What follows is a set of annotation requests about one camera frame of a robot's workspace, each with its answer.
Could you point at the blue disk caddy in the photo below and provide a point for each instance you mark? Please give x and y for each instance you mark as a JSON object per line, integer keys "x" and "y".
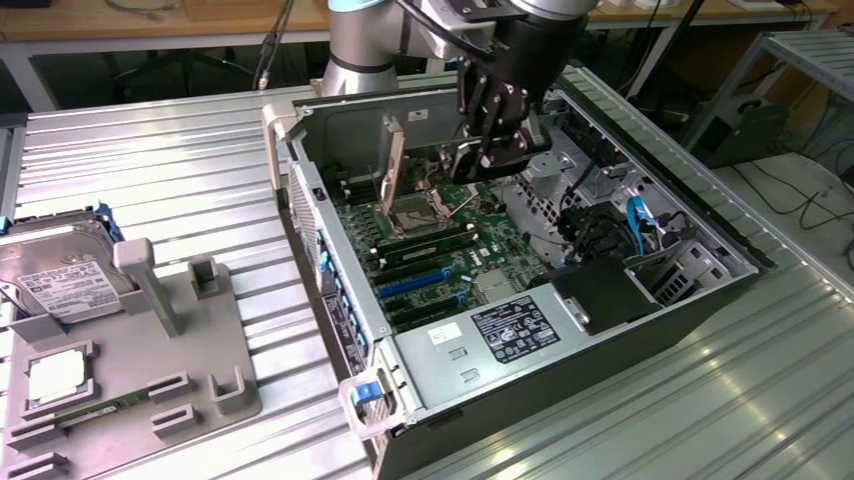
{"x": 107, "y": 220}

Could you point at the empty black RAM slot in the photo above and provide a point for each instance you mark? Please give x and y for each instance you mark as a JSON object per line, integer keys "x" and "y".
{"x": 363, "y": 195}
{"x": 361, "y": 184}

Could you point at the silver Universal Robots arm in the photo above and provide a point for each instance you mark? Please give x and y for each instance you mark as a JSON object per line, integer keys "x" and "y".
{"x": 361, "y": 50}

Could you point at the perforated metal drive cage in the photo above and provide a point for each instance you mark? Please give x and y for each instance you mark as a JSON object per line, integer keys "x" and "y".
{"x": 694, "y": 275}

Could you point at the black office chair base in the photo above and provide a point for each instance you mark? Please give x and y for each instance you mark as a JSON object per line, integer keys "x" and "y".
{"x": 167, "y": 70}

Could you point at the silver CPU chip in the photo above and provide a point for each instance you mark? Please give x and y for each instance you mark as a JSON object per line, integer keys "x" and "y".
{"x": 56, "y": 375}

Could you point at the black plastic shroud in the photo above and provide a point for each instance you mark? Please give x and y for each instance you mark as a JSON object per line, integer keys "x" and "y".
{"x": 601, "y": 295}

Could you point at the long blue expansion slot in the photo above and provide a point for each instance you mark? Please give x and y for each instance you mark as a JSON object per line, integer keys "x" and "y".
{"x": 410, "y": 284}

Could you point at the blue case latch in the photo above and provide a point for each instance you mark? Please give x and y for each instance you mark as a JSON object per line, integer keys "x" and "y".
{"x": 365, "y": 392}

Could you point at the CPU socket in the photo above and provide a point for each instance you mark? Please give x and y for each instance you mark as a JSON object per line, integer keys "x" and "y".
{"x": 421, "y": 217}

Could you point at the grey power supply unit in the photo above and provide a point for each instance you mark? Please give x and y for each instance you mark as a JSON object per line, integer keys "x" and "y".
{"x": 441, "y": 370}

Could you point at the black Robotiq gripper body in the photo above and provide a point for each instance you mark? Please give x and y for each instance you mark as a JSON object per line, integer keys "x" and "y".
{"x": 534, "y": 50}

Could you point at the open black PC case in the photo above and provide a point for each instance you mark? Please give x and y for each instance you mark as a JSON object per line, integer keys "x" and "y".
{"x": 601, "y": 400}

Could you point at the silver chipset heatsink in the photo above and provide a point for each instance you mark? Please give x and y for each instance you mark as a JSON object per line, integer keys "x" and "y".
{"x": 494, "y": 286}

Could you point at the black expansion slot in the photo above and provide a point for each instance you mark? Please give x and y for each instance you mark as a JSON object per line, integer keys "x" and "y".
{"x": 427, "y": 317}
{"x": 421, "y": 307}

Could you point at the installed RAM stick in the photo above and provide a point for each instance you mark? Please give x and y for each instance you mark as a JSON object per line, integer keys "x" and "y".
{"x": 427, "y": 254}

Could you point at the metal socket cover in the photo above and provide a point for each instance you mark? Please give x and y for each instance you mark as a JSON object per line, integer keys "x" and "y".
{"x": 461, "y": 197}

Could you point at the silver hard disk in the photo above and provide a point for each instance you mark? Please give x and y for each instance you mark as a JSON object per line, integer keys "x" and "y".
{"x": 60, "y": 270}

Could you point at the grey parts rack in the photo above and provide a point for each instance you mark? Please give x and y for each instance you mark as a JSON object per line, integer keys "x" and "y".
{"x": 120, "y": 360}

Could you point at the silver disk bay cage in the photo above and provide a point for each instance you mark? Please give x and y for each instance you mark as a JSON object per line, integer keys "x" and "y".
{"x": 554, "y": 175}

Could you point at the green RAM stick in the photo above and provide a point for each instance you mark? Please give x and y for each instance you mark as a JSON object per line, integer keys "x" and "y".
{"x": 100, "y": 407}

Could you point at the thin locking lever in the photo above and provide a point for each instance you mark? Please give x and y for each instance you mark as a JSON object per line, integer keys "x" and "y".
{"x": 374, "y": 182}

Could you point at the wooden desk white frame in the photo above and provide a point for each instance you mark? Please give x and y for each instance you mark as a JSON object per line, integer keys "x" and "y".
{"x": 667, "y": 17}
{"x": 80, "y": 25}

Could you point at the green motherboard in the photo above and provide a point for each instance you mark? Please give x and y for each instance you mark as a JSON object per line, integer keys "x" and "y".
{"x": 497, "y": 240}

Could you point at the metal slat side table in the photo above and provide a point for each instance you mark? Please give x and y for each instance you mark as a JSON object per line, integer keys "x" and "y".
{"x": 814, "y": 55}

